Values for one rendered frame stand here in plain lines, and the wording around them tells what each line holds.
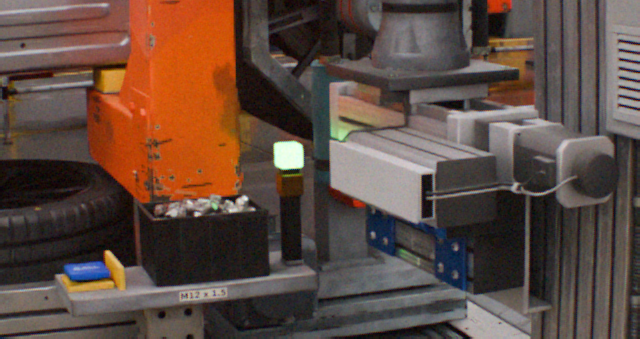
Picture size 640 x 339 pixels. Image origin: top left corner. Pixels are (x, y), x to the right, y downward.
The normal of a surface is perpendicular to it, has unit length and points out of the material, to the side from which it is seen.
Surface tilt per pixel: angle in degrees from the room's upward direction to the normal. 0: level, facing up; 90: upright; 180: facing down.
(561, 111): 90
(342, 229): 90
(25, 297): 90
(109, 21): 90
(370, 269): 0
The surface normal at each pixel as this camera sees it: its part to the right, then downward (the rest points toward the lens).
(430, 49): 0.14, -0.12
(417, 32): -0.14, -0.11
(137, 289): -0.03, -0.98
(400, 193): -0.91, 0.10
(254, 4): 0.35, 0.17
